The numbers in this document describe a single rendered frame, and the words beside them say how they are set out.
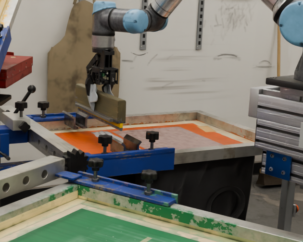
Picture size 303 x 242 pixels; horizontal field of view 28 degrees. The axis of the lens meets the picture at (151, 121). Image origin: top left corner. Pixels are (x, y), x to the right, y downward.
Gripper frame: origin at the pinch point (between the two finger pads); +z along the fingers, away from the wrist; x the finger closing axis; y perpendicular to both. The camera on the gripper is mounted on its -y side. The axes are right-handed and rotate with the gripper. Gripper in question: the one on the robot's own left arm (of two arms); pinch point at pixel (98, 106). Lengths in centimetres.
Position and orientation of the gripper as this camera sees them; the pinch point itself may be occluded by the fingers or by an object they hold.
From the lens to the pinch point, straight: 207.1
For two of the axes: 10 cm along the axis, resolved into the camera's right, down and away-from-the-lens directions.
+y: 4.8, 2.1, -8.5
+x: 8.7, -0.6, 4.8
